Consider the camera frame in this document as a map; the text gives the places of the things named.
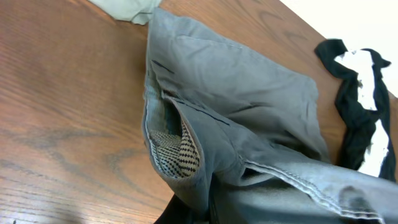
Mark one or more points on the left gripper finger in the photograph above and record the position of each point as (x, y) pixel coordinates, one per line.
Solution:
(176, 212)

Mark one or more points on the grey shorts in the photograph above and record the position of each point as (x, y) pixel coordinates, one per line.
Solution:
(236, 135)

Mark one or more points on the black garment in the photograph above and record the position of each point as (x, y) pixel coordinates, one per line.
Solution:
(360, 123)

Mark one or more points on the folded khaki shorts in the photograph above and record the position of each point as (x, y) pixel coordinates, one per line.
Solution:
(134, 11)

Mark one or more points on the white shirt with green logo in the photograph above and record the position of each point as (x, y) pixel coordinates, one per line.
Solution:
(362, 63)

